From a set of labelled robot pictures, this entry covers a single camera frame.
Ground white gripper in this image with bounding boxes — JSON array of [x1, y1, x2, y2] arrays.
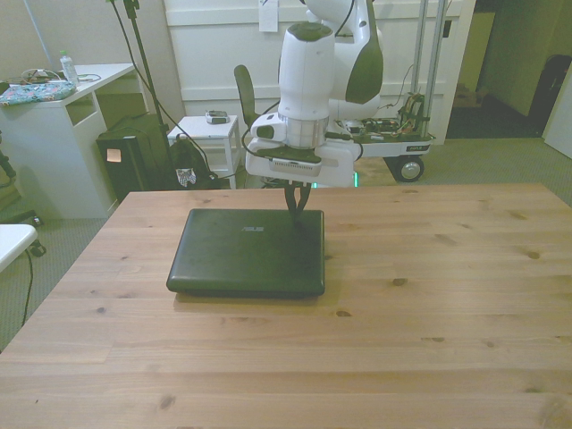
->
[[244, 136, 356, 223]]

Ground black ASUS laptop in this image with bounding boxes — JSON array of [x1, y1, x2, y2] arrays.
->
[[165, 208, 326, 299]]

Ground small white side table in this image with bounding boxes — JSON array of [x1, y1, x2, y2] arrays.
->
[[166, 114, 241, 189]]

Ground black backpack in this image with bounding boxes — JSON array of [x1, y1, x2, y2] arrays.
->
[[168, 132, 219, 190]]

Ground white mobile cart with wheel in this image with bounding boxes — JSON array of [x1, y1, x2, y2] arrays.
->
[[332, 88, 437, 183]]

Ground black office chair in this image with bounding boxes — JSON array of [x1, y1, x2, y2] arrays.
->
[[233, 64, 260, 135]]

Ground black computer tower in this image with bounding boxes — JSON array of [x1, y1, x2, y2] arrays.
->
[[96, 114, 167, 202]]

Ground white paper sheet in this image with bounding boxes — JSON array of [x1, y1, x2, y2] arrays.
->
[[258, 0, 279, 34]]

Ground cardboard boxes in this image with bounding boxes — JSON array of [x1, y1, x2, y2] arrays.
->
[[455, 83, 489, 110]]

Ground black tripod stand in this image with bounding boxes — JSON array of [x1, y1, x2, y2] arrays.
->
[[106, 0, 173, 189]]

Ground white desk with shelf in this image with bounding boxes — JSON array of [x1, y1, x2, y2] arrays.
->
[[0, 63, 148, 220]]

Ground clear plastic water bottle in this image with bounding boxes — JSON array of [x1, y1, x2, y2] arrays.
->
[[58, 49, 80, 88]]

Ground teal patterned fabric pouch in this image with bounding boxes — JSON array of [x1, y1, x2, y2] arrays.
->
[[0, 80, 76, 107]]

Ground white rounded table edge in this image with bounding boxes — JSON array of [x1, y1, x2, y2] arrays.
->
[[0, 223, 39, 273]]

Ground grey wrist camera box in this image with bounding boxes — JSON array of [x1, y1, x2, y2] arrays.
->
[[267, 156, 324, 177]]

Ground aluminium frame post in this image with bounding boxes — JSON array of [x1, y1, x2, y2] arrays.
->
[[413, 0, 448, 135]]

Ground black floor cable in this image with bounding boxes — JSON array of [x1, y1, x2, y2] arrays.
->
[[20, 248, 46, 341]]

